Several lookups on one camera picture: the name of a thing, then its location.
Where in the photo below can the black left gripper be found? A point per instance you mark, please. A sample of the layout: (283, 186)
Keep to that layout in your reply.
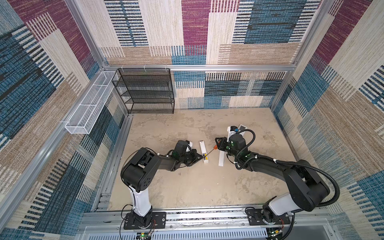
(194, 159)

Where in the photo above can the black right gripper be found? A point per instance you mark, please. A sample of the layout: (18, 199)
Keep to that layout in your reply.
(222, 141)

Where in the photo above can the orange handled screwdriver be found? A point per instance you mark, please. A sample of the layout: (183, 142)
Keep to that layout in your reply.
(214, 148)

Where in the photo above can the white battery cover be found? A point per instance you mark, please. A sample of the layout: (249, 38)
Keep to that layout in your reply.
(221, 158)

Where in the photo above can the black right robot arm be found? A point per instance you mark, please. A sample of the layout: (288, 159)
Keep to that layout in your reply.
(306, 189)

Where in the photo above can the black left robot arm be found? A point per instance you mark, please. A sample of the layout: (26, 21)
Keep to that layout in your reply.
(140, 169)

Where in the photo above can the white remote with grey screen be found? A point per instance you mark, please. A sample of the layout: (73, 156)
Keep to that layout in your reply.
(241, 128)

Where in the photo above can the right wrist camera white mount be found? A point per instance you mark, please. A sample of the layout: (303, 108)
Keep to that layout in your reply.
(232, 130)

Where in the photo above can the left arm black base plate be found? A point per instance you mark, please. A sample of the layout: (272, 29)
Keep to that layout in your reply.
(156, 220)

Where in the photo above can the aluminium front rail frame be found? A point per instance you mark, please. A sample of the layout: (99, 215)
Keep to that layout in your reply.
(209, 223)

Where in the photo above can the black wire mesh shelf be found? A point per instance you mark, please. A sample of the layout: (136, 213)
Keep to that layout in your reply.
(145, 91)

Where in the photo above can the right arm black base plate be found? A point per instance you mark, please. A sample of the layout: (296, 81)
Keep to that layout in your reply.
(261, 217)

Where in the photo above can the white wire mesh basket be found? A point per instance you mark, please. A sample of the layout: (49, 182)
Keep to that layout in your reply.
(86, 114)

